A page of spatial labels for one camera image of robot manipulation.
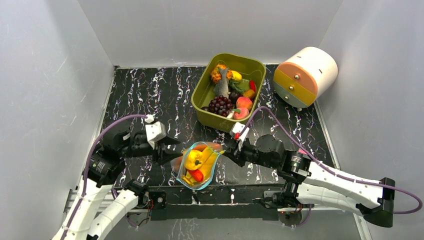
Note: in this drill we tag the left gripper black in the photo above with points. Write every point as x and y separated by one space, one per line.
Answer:
164 155

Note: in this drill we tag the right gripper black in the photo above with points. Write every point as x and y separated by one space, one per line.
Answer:
238 149

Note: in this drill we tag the yellow banana toy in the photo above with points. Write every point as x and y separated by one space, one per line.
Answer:
207 162

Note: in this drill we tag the yellow bell pepper toy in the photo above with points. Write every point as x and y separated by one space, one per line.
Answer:
193 160

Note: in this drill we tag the clear zip top bag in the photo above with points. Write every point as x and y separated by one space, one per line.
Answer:
197 165

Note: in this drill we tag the red chili toy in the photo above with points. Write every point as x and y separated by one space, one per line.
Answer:
196 175

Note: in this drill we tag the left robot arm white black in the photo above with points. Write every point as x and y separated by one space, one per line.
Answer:
132 136

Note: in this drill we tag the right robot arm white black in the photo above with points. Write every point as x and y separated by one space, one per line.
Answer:
311 183

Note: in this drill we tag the peach toy with leaf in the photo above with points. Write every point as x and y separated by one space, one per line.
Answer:
240 113

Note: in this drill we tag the purple grape bunch toy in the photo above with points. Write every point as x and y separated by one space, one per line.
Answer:
221 106

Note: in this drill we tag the dark plum toy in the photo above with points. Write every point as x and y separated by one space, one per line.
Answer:
234 95
205 108

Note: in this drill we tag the peach toy upper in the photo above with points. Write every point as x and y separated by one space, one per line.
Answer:
244 102

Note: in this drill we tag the olive green plastic bin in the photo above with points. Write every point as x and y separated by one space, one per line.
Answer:
250 69

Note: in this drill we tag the small orange fruit toy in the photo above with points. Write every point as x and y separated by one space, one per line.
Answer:
251 94

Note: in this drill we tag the grey fish toy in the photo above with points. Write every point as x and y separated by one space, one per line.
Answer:
222 86

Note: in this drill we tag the pink cube block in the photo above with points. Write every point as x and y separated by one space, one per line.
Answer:
302 152

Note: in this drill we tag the green leafy vegetable toy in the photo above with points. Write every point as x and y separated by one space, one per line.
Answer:
240 86

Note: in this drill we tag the yellow lemon toy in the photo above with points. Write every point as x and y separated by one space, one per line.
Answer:
236 76

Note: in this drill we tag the round pastel drawer cabinet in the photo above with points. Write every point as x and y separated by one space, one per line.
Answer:
304 77

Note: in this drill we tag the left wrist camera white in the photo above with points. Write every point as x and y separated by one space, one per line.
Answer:
155 130

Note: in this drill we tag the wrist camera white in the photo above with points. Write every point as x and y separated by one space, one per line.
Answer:
155 130
239 133

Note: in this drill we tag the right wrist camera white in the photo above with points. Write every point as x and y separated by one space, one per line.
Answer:
239 133

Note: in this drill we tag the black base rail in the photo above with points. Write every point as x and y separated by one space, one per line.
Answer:
238 201

